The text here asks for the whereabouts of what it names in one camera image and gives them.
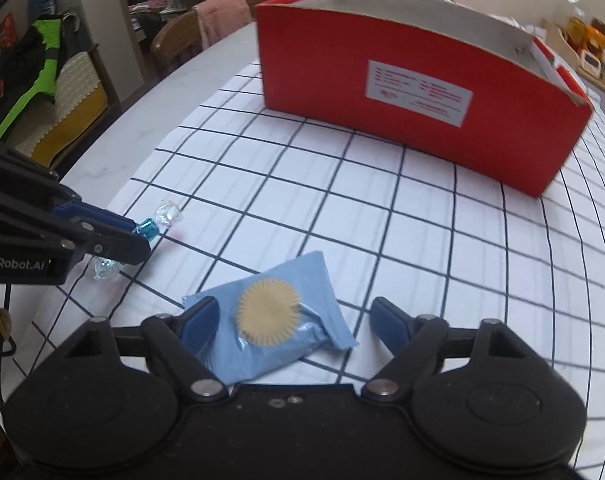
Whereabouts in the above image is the cardboard tray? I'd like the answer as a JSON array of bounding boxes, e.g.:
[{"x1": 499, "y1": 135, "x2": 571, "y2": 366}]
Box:
[{"x1": 539, "y1": 18, "x2": 605, "y2": 107}]

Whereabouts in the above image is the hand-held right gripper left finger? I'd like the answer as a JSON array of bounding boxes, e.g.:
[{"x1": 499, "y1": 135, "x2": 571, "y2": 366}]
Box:
[{"x1": 63, "y1": 296, "x2": 230, "y2": 403}]

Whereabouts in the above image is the yellow white cushion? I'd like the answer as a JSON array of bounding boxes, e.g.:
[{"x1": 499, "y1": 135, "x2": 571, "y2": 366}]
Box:
[{"x1": 11, "y1": 51, "x2": 109, "y2": 167}]

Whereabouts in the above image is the orange jar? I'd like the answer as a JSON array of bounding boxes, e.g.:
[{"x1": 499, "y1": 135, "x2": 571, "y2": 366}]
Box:
[{"x1": 585, "y1": 24, "x2": 605, "y2": 57}]

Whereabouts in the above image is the wooden chair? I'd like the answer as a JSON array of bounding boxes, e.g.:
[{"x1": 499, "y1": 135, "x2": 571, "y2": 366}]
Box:
[{"x1": 151, "y1": 0, "x2": 274, "y2": 82}]

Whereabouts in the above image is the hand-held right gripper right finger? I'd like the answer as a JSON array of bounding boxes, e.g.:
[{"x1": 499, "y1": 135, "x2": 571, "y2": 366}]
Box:
[{"x1": 359, "y1": 296, "x2": 530, "y2": 403}]

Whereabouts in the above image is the light blue cookie packet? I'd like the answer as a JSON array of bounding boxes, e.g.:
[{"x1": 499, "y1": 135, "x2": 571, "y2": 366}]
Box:
[{"x1": 182, "y1": 251, "x2": 359, "y2": 387}]

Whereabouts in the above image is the amber glass bottle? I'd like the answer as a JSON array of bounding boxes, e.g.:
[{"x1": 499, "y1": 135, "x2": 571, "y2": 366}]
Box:
[{"x1": 566, "y1": 0, "x2": 591, "y2": 44}]

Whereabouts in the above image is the green black jacket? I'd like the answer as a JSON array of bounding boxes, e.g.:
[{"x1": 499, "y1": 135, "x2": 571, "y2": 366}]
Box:
[{"x1": 0, "y1": 14, "x2": 82, "y2": 142}]

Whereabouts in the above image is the blue candy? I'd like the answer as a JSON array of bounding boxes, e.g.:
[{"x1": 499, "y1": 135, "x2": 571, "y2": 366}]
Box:
[{"x1": 89, "y1": 200, "x2": 184, "y2": 282}]

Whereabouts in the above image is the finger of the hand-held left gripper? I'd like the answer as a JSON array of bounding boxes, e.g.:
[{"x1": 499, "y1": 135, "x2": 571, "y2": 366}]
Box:
[
  {"x1": 56, "y1": 219, "x2": 152, "y2": 267},
  {"x1": 54, "y1": 199, "x2": 138, "y2": 234}
]

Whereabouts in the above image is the red cardboard box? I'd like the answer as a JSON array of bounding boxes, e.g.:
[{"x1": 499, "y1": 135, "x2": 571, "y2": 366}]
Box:
[{"x1": 256, "y1": 0, "x2": 594, "y2": 199}]

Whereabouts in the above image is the pink cloth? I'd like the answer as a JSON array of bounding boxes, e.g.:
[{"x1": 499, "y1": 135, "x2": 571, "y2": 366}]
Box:
[{"x1": 193, "y1": 0, "x2": 251, "y2": 52}]

